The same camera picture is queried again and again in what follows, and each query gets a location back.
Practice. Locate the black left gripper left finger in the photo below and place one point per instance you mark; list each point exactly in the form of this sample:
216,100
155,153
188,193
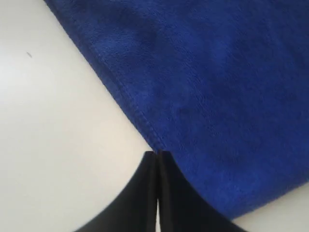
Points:
135,208

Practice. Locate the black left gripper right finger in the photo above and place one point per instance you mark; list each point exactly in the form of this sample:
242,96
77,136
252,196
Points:
181,208

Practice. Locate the blue towel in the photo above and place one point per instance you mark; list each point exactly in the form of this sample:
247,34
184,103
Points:
221,84

